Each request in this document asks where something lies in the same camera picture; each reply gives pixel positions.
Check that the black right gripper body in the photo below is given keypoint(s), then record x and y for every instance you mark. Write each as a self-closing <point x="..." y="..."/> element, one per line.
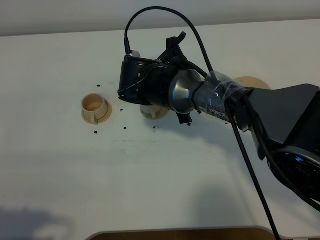
<point x="169" y="81"/>

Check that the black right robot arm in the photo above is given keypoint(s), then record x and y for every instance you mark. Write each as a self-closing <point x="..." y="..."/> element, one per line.
<point x="284" y="123"/>

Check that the beige teapot saucer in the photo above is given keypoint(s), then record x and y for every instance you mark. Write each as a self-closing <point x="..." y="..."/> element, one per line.
<point x="252" y="82"/>

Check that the beige middle teacup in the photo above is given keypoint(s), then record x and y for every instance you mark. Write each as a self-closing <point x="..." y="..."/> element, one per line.
<point x="149" y="112"/>

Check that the beige teacup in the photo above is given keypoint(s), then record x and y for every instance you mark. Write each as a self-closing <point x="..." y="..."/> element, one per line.
<point x="149" y="112"/>
<point x="93" y="105"/>

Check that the beige middle cup saucer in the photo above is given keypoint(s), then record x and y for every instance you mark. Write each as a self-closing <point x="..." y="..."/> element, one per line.
<point x="161" y="114"/>

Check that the beige cup saucer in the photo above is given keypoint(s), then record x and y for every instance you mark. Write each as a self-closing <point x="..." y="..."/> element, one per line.
<point x="161" y="114"/>
<point x="108" y="111"/>

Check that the beige left cup saucer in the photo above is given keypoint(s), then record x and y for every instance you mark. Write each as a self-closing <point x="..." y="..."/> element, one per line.
<point x="108" y="111"/>

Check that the beige left teacup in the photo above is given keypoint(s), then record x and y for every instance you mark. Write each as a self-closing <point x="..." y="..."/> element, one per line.
<point x="93" y="105"/>

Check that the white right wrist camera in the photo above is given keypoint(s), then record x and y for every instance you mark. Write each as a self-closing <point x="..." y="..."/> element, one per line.
<point x="134" y="54"/>

